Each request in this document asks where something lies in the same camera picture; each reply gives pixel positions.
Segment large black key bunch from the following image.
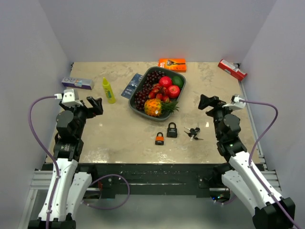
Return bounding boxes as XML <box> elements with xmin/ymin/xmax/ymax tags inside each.
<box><xmin>184</xmin><ymin>125</ymin><xmax>200</xmax><ymax>136</ymax></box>

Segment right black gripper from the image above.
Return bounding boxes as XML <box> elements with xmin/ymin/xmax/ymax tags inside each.
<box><xmin>198</xmin><ymin>94</ymin><xmax>237</xmax><ymax>139</ymax></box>

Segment yellow glue bottle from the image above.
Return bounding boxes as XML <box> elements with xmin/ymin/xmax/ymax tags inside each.
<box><xmin>102</xmin><ymin>77</ymin><xmax>116</xmax><ymax>104</ymax></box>

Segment red strawberry cluster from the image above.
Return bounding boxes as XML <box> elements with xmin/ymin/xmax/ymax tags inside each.
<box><xmin>148</xmin><ymin>83</ymin><xmax>170</xmax><ymax>102</ymax></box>

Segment dark red grape bunch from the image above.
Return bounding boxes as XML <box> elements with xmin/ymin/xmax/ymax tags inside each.
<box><xmin>133</xmin><ymin>71</ymin><xmax>165</xmax><ymax>111</ymax></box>

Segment green avocado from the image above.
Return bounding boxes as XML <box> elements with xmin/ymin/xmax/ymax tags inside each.
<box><xmin>172</xmin><ymin>76</ymin><xmax>184</xmax><ymax>89</ymax></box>

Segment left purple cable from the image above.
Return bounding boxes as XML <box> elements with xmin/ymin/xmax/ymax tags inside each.
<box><xmin>28</xmin><ymin>95</ymin><xmax>60</xmax><ymax>229</ymax></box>

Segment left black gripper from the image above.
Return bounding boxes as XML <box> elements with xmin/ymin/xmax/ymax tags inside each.
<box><xmin>60</xmin><ymin>96</ymin><xmax>102</xmax><ymax>138</ymax></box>

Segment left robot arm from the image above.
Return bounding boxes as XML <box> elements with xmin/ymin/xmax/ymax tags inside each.
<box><xmin>28</xmin><ymin>94</ymin><xmax>103</xmax><ymax>229</ymax></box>

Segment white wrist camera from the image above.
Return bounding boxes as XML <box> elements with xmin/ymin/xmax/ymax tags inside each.
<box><xmin>222</xmin><ymin>94</ymin><xmax>246</xmax><ymax>111</ymax></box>
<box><xmin>54</xmin><ymin>89</ymin><xmax>83</xmax><ymax>108</ymax></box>

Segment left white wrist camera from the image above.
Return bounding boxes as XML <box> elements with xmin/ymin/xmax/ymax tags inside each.
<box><xmin>54</xmin><ymin>89</ymin><xmax>83</xmax><ymax>108</ymax></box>

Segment black base frame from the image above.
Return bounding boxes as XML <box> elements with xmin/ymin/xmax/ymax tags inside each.
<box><xmin>40</xmin><ymin>163</ymin><xmax>265</xmax><ymax>199</ymax></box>

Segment blue blister pack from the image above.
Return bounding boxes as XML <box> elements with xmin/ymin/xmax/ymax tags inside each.
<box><xmin>121</xmin><ymin>73</ymin><xmax>143</xmax><ymax>99</ymax></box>

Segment red white box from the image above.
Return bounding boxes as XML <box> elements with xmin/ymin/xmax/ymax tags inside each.
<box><xmin>218</xmin><ymin>59</ymin><xmax>247</xmax><ymax>81</ymax></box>

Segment red apple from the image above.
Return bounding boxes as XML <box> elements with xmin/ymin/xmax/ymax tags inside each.
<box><xmin>168</xmin><ymin>85</ymin><xmax>181</xmax><ymax>99</ymax></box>

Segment orange black padlock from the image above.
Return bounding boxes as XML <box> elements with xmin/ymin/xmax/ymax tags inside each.
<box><xmin>155</xmin><ymin>132</ymin><xmax>164</xmax><ymax>146</ymax></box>

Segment lower purple cable loop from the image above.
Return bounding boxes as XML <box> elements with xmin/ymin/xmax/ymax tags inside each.
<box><xmin>81</xmin><ymin>174</ymin><xmax>131</xmax><ymax>210</ymax></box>

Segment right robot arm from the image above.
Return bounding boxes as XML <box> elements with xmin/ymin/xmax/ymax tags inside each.
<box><xmin>198</xmin><ymin>94</ymin><xmax>299</xmax><ymax>229</ymax></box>

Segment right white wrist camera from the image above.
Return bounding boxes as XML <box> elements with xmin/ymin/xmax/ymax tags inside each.
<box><xmin>222</xmin><ymin>94</ymin><xmax>246</xmax><ymax>111</ymax></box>

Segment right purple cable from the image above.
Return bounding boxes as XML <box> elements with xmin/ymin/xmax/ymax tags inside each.
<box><xmin>239</xmin><ymin>99</ymin><xmax>301</xmax><ymax>229</ymax></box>

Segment orange razor box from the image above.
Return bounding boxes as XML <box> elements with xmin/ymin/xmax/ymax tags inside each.
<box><xmin>158</xmin><ymin>58</ymin><xmax>187</xmax><ymax>73</ymax></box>

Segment red pomegranate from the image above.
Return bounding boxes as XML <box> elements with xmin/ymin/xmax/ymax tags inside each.
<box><xmin>159</xmin><ymin>76</ymin><xmax>173</xmax><ymax>88</ymax></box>

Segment purple white toothpaste box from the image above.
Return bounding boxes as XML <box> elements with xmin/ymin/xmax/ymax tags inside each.
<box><xmin>61</xmin><ymin>77</ymin><xmax>94</xmax><ymax>90</ymax></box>

